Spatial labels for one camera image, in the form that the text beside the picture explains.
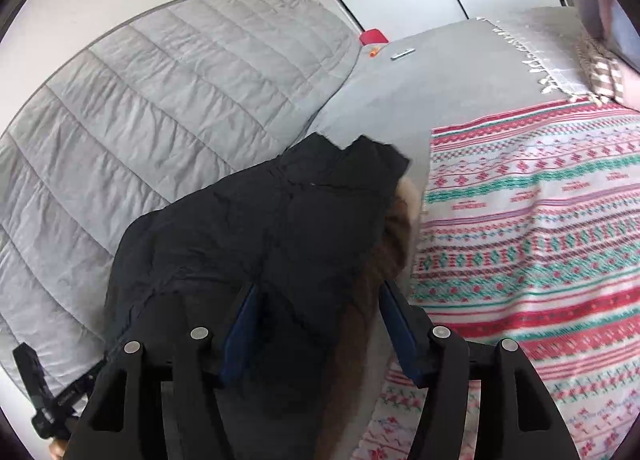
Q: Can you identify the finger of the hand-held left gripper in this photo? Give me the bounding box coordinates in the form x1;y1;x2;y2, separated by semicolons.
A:
12;343;53;408
54;359;109;407

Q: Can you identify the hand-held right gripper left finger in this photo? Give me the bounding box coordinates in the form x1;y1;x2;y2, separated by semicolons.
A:
72;282;261;460

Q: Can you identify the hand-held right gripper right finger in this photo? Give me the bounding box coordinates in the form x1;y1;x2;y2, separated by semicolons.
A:
378;280;581;460

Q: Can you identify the black puffer jacket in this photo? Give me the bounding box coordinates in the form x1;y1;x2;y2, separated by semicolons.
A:
103;132;412;460

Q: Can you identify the patterned red green blanket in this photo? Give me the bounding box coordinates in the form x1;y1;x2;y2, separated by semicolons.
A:
350;97;640;460

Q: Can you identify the grey bed sheet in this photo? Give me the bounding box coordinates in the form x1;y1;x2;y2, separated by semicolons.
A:
290;6;587;203

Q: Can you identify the grey quilted duvet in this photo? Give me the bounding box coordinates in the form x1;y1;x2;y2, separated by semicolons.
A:
0;0;362;402

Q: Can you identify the white fringed cloth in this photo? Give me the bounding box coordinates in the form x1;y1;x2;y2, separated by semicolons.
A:
475;6;602;102

